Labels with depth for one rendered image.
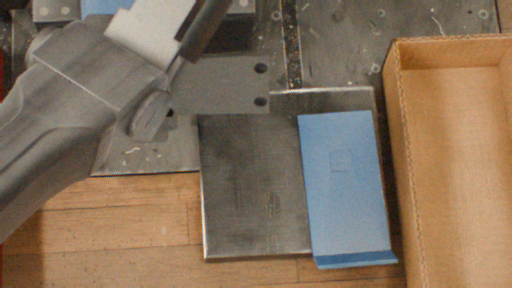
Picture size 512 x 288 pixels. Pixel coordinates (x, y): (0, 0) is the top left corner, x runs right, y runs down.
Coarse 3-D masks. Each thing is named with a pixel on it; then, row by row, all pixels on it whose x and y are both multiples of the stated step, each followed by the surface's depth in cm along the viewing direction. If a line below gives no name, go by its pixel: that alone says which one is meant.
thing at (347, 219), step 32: (320, 128) 100; (352, 128) 100; (320, 160) 99; (352, 160) 99; (320, 192) 98; (352, 192) 98; (320, 224) 97; (352, 224) 97; (384, 224) 97; (320, 256) 96; (352, 256) 95; (384, 256) 94
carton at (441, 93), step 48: (432, 48) 100; (480, 48) 101; (384, 96) 104; (432, 96) 104; (480, 96) 104; (432, 144) 102; (480, 144) 102; (432, 192) 101; (480, 192) 101; (432, 240) 99; (480, 240) 99
